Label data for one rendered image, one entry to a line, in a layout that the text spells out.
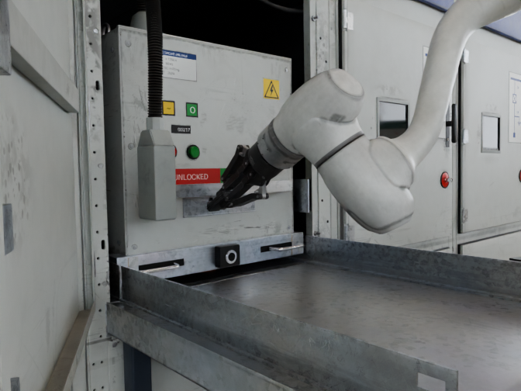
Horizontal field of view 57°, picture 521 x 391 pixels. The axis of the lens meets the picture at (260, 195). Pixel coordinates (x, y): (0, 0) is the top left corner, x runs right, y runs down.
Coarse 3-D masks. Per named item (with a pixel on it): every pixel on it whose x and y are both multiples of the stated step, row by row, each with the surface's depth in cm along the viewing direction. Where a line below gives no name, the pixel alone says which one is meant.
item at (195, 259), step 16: (240, 240) 118; (256, 240) 121; (272, 240) 124; (288, 240) 128; (112, 256) 99; (128, 256) 98; (144, 256) 101; (160, 256) 103; (176, 256) 106; (192, 256) 108; (208, 256) 111; (240, 256) 118; (256, 256) 121; (272, 256) 125; (160, 272) 103; (176, 272) 106; (192, 272) 109
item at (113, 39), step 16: (112, 32) 99; (144, 32) 100; (112, 48) 99; (112, 64) 99; (112, 80) 100; (112, 96) 100; (112, 112) 101; (112, 128) 101; (112, 144) 101; (112, 160) 102; (112, 176) 102; (112, 192) 102; (112, 208) 103; (112, 224) 103; (112, 240) 104
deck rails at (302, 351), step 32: (320, 256) 128; (352, 256) 120; (384, 256) 113; (416, 256) 107; (448, 256) 101; (128, 288) 92; (160, 288) 82; (192, 288) 75; (448, 288) 98; (480, 288) 96; (512, 288) 92; (192, 320) 75; (224, 320) 69; (256, 320) 63; (288, 320) 59; (256, 352) 64; (288, 352) 59; (320, 352) 55; (352, 352) 51; (384, 352) 48; (320, 384) 55; (352, 384) 52; (384, 384) 49; (416, 384) 46; (448, 384) 43
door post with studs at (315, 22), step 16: (304, 0) 132; (320, 0) 130; (304, 16) 132; (320, 16) 130; (304, 32) 132; (320, 32) 130; (304, 48) 133; (320, 48) 130; (304, 64) 133; (320, 64) 130; (320, 176) 132; (320, 192) 132; (320, 208) 132; (320, 224) 132
